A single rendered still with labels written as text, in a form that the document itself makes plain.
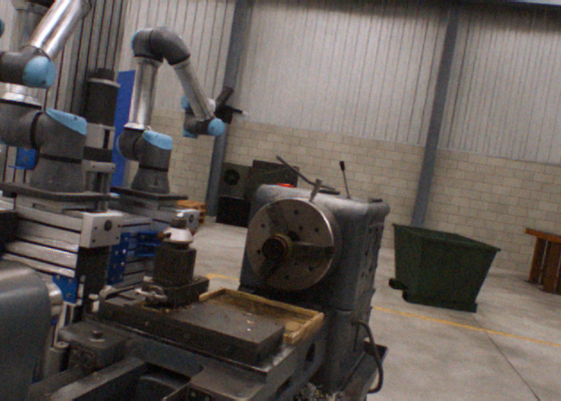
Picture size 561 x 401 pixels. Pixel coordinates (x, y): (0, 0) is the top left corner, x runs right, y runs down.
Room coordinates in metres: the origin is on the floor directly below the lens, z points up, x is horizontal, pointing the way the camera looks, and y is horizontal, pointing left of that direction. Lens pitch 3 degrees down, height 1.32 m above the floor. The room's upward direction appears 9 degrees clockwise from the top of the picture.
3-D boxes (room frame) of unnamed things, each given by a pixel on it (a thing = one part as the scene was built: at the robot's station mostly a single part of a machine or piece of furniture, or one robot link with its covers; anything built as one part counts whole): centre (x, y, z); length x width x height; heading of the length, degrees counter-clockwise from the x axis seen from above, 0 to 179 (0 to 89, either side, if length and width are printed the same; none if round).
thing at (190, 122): (2.22, 0.41, 1.46); 0.11 x 0.08 x 0.11; 50
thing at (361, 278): (2.09, -0.21, 1.06); 0.59 x 0.48 x 0.39; 159
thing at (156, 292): (1.18, 0.20, 0.99); 0.20 x 0.10 x 0.05; 159
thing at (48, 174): (1.47, 0.65, 1.21); 0.15 x 0.15 x 0.10
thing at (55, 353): (1.02, 0.39, 0.84); 0.04 x 0.04 x 0.10; 69
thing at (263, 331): (1.13, 0.16, 0.95); 0.43 x 0.17 x 0.05; 69
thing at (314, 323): (1.45, 0.01, 0.89); 0.36 x 0.30 x 0.04; 69
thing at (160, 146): (1.94, 0.50, 1.33); 0.13 x 0.12 x 0.14; 50
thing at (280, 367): (1.08, 0.16, 0.90); 0.47 x 0.30 x 0.06; 69
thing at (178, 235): (1.15, 0.21, 1.13); 0.08 x 0.08 x 0.03
